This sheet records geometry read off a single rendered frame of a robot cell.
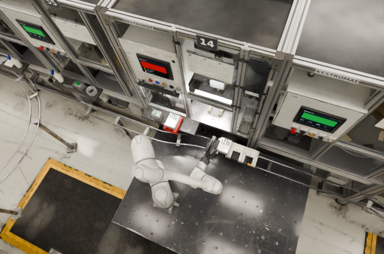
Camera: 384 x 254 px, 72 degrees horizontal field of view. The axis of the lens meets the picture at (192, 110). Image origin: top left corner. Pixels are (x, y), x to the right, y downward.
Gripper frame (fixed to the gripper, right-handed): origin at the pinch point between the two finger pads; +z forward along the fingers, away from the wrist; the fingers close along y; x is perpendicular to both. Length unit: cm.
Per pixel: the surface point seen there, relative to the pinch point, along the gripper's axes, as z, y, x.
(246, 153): 4.5, -25.3, -17.2
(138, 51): 20, 87, 32
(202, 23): 43, 93, -13
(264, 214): -33, -51, -45
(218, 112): 26.9, -11.1, 19.1
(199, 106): 24.6, -4.1, 36.5
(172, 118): 0.5, 16.5, 39.0
